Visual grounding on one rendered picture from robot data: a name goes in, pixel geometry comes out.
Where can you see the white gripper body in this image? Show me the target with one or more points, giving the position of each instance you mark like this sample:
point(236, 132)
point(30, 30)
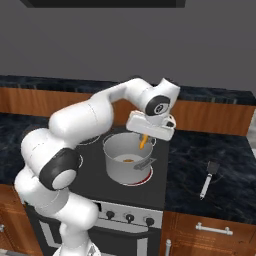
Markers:
point(143, 126)

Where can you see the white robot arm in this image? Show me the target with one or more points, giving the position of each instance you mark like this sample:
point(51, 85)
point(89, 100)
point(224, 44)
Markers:
point(80, 120)

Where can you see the orange carrot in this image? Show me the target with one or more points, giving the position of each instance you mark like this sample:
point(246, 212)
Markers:
point(143, 142)

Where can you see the brown potato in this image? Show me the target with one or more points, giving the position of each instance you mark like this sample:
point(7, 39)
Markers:
point(128, 161)

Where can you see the grey metal pot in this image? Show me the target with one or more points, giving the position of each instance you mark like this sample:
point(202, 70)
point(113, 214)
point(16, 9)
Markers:
point(116, 166)

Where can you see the black and steel range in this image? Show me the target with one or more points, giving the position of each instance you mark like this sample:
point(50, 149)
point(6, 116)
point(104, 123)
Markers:
point(157, 180)

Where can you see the black range knob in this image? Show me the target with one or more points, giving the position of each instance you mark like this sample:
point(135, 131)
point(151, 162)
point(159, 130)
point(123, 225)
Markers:
point(150, 221)
point(130, 218)
point(110, 215)

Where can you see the narrow wooden cupboard door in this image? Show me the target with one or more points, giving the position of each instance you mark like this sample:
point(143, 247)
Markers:
point(163, 230)

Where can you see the black oven door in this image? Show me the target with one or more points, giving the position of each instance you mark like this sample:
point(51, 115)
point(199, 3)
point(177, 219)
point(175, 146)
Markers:
point(116, 244)

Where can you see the wooden drawer front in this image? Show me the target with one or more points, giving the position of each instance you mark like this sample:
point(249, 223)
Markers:
point(240, 246)

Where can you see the wooden cupboard front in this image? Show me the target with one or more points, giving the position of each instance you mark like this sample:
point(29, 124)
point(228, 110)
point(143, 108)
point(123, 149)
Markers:
point(13, 213)

